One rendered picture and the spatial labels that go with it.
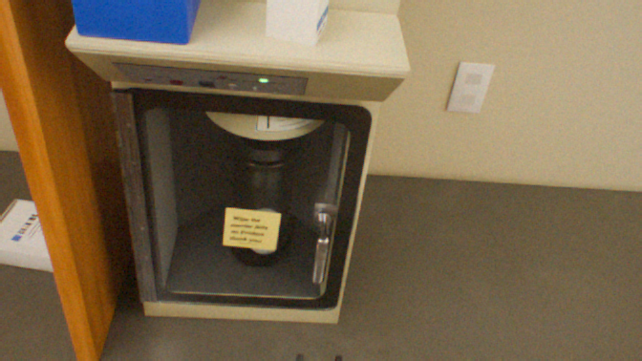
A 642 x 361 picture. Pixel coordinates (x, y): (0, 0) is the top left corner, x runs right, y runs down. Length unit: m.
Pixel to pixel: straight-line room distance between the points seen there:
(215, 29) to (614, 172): 1.12
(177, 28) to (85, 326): 0.52
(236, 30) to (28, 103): 0.23
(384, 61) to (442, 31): 0.62
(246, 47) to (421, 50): 0.67
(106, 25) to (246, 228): 0.39
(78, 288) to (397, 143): 0.74
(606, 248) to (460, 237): 0.30
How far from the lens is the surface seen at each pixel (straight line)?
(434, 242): 1.24
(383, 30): 0.66
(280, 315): 1.05
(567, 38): 1.30
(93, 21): 0.61
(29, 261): 1.17
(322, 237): 0.83
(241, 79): 0.65
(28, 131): 0.73
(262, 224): 0.87
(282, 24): 0.61
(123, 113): 0.78
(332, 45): 0.62
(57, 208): 0.80
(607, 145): 1.49
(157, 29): 0.60
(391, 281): 1.15
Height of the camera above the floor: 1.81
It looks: 41 degrees down
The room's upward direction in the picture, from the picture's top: 8 degrees clockwise
